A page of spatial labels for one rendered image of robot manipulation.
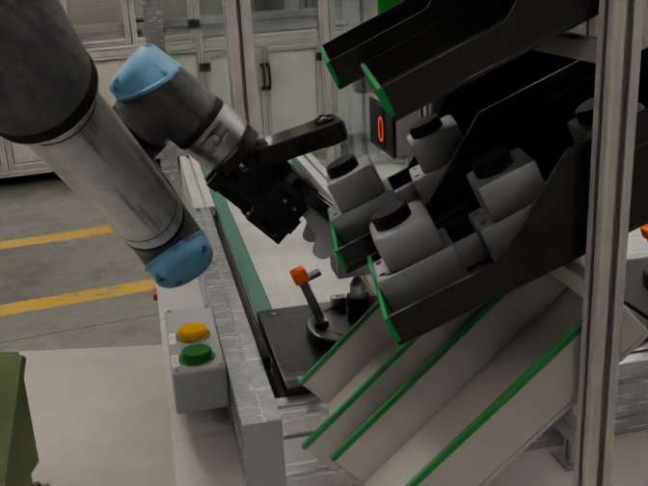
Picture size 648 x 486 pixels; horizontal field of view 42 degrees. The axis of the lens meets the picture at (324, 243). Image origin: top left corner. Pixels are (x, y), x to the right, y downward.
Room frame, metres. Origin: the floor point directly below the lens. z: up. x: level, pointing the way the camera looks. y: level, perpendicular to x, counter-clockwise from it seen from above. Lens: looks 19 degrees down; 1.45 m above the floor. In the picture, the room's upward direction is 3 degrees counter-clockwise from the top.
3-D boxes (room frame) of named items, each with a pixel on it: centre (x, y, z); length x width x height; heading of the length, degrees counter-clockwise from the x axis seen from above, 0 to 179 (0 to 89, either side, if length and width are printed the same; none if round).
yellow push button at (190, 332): (1.07, 0.19, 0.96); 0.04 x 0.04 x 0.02
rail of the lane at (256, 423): (1.27, 0.16, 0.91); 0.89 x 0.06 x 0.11; 12
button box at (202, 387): (1.07, 0.19, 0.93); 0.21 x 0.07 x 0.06; 12
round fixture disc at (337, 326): (1.03, -0.04, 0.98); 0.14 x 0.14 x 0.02
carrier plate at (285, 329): (1.03, -0.04, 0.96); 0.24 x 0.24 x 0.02; 12
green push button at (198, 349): (1.00, 0.17, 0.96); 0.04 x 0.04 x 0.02
